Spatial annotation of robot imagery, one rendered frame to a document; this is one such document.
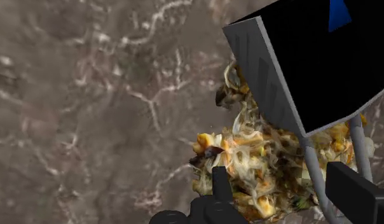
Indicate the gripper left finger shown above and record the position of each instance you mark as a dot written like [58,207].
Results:
[221,186]

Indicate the black grey panel with legs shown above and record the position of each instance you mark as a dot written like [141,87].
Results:
[319,62]

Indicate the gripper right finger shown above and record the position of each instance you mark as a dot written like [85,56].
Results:
[353,195]

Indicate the yellow white noodle heap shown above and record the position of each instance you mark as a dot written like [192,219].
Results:
[257,161]

